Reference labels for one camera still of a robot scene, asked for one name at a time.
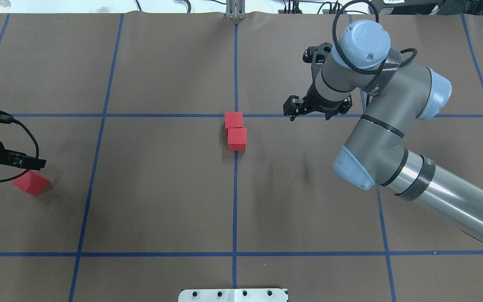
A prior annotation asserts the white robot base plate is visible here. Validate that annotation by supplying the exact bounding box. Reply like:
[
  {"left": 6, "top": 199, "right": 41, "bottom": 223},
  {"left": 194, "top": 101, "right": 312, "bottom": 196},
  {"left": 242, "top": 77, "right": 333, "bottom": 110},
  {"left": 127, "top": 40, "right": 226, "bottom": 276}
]
[{"left": 178, "top": 288, "right": 289, "bottom": 302}]

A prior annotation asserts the aluminium frame post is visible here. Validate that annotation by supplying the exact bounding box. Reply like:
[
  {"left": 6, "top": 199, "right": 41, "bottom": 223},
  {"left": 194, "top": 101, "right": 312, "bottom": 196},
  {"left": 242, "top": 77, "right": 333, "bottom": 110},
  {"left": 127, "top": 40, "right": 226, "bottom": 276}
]
[{"left": 226, "top": 0, "right": 247, "bottom": 21}]

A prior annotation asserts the red block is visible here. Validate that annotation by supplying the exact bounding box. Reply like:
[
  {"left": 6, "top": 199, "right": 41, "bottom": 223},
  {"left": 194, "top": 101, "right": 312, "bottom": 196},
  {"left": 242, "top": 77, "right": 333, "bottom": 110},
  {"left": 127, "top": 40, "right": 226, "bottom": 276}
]
[
  {"left": 227, "top": 128, "right": 247, "bottom": 151},
  {"left": 12, "top": 171, "right": 49, "bottom": 196},
  {"left": 224, "top": 111, "right": 244, "bottom": 130}
]

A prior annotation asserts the black equipment box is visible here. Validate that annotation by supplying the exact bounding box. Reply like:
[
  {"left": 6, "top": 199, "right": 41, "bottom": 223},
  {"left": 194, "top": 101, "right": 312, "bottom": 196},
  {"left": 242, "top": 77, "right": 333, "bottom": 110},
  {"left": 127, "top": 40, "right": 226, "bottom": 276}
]
[{"left": 368, "top": 0, "right": 483, "bottom": 16}]

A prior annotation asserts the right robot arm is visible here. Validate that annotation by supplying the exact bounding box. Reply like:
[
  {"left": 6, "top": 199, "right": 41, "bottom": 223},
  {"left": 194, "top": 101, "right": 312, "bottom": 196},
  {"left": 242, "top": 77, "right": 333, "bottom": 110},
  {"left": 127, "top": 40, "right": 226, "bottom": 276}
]
[{"left": 283, "top": 20, "right": 483, "bottom": 243}]

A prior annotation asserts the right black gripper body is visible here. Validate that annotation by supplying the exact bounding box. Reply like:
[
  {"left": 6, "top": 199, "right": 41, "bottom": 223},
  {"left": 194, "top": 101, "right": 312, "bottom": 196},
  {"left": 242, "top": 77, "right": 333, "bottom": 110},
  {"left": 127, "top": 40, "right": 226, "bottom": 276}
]
[{"left": 303, "top": 82, "right": 350, "bottom": 120}]

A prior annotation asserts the brown paper table mat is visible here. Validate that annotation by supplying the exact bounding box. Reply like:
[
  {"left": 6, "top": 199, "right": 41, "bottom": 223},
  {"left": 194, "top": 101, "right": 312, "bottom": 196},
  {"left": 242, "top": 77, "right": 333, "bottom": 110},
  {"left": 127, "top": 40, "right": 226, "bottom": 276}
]
[{"left": 0, "top": 11, "right": 483, "bottom": 302}]

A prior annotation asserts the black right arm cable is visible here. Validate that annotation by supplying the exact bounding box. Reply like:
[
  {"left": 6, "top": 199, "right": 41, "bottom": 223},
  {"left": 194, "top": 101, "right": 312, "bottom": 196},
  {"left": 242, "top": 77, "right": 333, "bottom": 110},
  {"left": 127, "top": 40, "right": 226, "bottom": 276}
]
[{"left": 332, "top": 0, "right": 418, "bottom": 97}]

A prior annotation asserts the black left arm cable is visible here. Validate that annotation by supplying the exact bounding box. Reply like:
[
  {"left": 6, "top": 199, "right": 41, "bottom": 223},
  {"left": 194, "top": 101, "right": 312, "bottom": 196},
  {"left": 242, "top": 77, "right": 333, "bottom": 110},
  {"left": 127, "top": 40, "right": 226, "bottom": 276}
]
[{"left": 0, "top": 110, "right": 40, "bottom": 184}]

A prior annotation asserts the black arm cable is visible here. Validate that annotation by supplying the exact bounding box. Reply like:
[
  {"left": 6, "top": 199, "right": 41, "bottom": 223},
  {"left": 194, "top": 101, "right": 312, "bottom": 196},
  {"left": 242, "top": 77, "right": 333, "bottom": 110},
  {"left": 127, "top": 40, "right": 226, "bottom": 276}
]
[
  {"left": 0, "top": 110, "right": 40, "bottom": 184},
  {"left": 332, "top": 0, "right": 418, "bottom": 97}
]

